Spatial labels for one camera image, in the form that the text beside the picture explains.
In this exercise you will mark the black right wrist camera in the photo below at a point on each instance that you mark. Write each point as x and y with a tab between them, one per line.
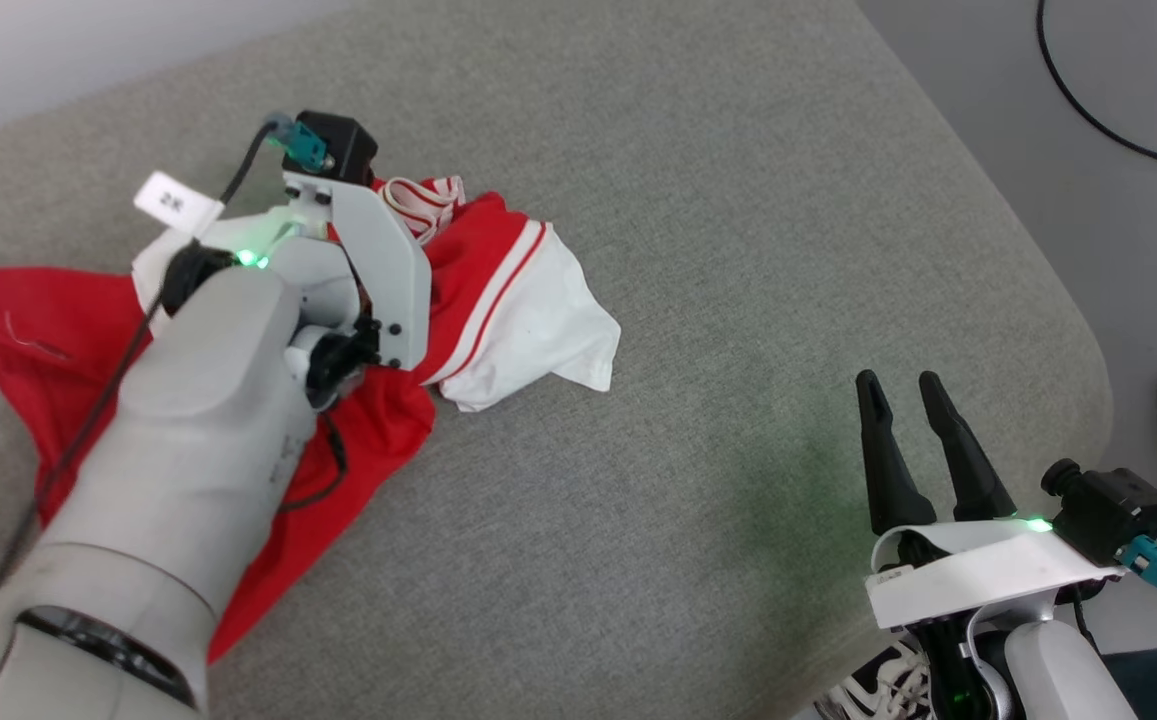
1108	510

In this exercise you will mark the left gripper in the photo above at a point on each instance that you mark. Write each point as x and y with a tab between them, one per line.
383	270

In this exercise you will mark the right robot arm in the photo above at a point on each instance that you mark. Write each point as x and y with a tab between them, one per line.
1058	670

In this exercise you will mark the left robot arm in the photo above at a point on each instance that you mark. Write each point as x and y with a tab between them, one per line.
178	480

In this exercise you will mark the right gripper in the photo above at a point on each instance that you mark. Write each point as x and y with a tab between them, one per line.
978	565

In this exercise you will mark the red and white garment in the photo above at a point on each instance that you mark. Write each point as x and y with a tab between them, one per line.
518	300

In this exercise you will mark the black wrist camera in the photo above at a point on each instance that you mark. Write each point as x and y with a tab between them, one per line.
1108	510
343	140

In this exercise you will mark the white sneaker black laces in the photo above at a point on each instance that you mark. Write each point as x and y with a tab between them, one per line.
883	685

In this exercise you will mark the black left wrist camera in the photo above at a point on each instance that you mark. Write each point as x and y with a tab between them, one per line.
343	140

